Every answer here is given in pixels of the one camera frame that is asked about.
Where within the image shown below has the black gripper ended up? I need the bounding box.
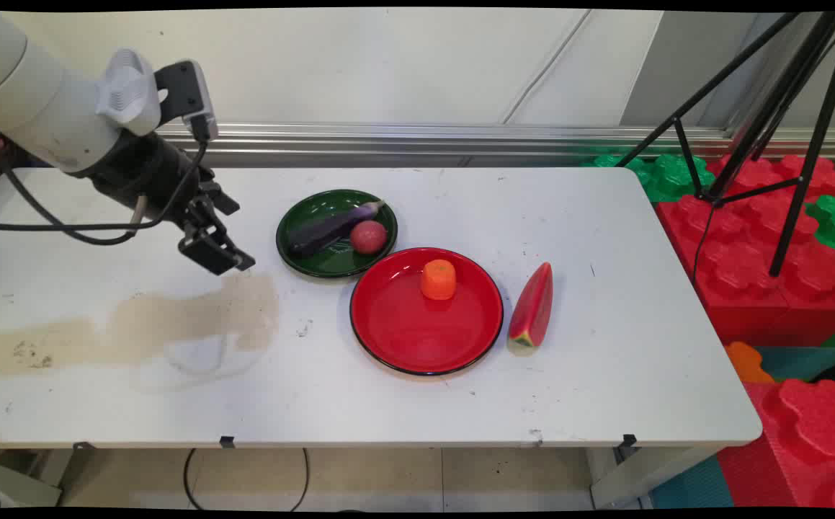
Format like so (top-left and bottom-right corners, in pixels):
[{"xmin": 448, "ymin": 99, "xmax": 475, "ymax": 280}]
[{"xmin": 86, "ymin": 132, "xmax": 256, "ymax": 277}]

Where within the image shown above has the purple toy eggplant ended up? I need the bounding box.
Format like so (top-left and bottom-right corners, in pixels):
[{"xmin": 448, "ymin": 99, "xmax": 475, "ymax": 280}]
[{"xmin": 287, "ymin": 200, "xmax": 387, "ymax": 258}]

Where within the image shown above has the green round plate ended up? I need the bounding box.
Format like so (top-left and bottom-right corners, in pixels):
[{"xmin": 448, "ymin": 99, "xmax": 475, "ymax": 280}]
[{"xmin": 275, "ymin": 189, "xmax": 398, "ymax": 279}]

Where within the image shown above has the red toy apple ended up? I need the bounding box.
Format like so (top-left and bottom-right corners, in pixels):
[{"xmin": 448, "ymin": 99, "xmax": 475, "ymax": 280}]
[{"xmin": 349, "ymin": 220, "xmax": 388, "ymax": 255}]

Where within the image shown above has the red round plate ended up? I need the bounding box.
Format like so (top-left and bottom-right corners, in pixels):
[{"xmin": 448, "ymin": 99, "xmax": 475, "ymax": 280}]
[{"xmin": 349, "ymin": 247, "xmax": 504, "ymax": 376}]

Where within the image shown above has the orange toy fruit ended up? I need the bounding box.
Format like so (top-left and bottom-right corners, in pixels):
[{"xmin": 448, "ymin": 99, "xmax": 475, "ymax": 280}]
[{"xmin": 420, "ymin": 259, "xmax": 457, "ymax": 301}]

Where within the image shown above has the toy watermelon slice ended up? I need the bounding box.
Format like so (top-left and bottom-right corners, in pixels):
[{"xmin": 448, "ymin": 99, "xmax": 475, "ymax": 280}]
[{"xmin": 507, "ymin": 262, "xmax": 554, "ymax": 356}]

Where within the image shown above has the grey table leg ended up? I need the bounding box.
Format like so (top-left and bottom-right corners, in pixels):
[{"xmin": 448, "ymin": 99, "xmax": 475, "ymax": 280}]
[{"xmin": 0, "ymin": 454, "xmax": 63, "ymax": 509}]

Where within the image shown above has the white table leg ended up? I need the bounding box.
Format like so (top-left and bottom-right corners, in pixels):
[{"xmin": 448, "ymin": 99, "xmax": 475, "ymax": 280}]
[{"xmin": 589, "ymin": 446, "xmax": 722, "ymax": 510}]

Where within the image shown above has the large red foam block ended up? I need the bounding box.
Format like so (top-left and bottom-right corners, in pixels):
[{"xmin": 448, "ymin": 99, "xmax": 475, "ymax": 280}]
[{"xmin": 656, "ymin": 154, "xmax": 835, "ymax": 347}]

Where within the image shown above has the orange foam block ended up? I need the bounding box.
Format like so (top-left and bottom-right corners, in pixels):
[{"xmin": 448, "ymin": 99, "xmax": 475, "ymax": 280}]
[{"xmin": 723, "ymin": 341, "xmax": 776, "ymax": 383}]

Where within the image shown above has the teal foam mat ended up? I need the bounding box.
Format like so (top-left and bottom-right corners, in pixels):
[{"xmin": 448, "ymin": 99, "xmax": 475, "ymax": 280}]
[{"xmin": 754, "ymin": 345, "xmax": 835, "ymax": 383}]

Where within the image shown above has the black tripod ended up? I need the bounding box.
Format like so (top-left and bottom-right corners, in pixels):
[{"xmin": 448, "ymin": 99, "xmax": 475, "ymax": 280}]
[{"xmin": 615, "ymin": 11, "xmax": 835, "ymax": 278}]

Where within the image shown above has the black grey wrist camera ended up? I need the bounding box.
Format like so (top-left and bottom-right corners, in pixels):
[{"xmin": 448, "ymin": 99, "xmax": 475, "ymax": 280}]
[{"xmin": 153, "ymin": 61, "xmax": 218, "ymax": 142}]

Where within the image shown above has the black camera cable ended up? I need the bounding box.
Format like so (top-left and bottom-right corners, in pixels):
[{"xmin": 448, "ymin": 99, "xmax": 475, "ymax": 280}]
[{"xmin": 0, "ymin": 137, "xmax": 210, "ymax": 236}]

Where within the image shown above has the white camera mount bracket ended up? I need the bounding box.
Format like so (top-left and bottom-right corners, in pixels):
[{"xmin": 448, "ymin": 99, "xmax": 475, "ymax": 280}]
[{"xmin": 96, "ymin": 48, "xmax": 164, "ymax": 137}]

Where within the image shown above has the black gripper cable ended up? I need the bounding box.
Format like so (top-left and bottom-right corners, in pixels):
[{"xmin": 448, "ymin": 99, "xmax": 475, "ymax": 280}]
[{"xmin": 0, "ymin": 124, "xmax": 150, "ymax": 247}]

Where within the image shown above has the aluminium wall rail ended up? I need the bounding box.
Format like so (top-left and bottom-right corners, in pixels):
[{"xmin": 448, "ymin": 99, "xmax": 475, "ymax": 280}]
[{"xmin": 156, "ymin": 121, "xmax": 835, "ymax": 169}]

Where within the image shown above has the black floor cable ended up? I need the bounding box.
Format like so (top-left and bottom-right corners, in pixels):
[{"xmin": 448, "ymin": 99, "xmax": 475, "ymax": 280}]
[{"xmin": 182, "ymin": 448, "xmax": 311, "ymax": 512}]

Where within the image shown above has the white wall cable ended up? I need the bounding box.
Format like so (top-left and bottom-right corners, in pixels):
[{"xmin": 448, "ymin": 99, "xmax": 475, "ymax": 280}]
[{"xmin": 500, "ymin": 10, "xmax": 592, "ymax": 125}]

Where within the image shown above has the thin black tripod cable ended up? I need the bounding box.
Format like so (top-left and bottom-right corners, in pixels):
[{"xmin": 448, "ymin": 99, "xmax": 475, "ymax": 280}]
[{"xmin": 691, "ymin": 202, "xmax": 715, "ymax": 286}]

